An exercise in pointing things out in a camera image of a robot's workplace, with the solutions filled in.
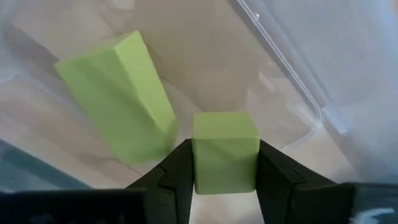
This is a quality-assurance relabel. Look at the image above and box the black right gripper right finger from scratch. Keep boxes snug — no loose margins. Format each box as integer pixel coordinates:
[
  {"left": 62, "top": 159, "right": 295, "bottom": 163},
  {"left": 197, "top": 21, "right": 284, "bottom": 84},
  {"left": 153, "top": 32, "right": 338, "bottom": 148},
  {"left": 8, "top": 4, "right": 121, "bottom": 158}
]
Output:
[{"left": 256, "top": 139, "right": 356, "bottom": 224}]

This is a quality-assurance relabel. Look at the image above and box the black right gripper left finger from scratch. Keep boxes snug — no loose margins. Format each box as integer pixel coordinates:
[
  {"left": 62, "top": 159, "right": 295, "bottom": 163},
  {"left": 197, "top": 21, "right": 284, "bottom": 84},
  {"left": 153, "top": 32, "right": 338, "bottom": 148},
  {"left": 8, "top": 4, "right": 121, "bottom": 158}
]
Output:
[{"left": 126, "top": 139, "right": 196, "bottom": 224}]

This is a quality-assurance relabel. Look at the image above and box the green rectangular block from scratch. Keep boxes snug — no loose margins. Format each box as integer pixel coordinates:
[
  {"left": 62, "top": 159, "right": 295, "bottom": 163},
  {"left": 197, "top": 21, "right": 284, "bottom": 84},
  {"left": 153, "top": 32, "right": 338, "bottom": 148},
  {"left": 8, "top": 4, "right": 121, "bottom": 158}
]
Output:
[
  {"left": 54, "top": 30, "right": 178, "bottom": 164},
  {"left": 191, "top": 111, "right": 261, "bottom": 195}
]

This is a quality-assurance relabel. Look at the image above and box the translucent plastic bin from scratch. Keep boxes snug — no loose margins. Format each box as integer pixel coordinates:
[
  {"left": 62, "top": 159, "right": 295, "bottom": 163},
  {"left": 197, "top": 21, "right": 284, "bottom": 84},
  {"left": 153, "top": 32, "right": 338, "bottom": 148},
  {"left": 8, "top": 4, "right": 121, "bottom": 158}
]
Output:
[{"left": 0, "top": 0, "right": 398, "bottom": 191}]

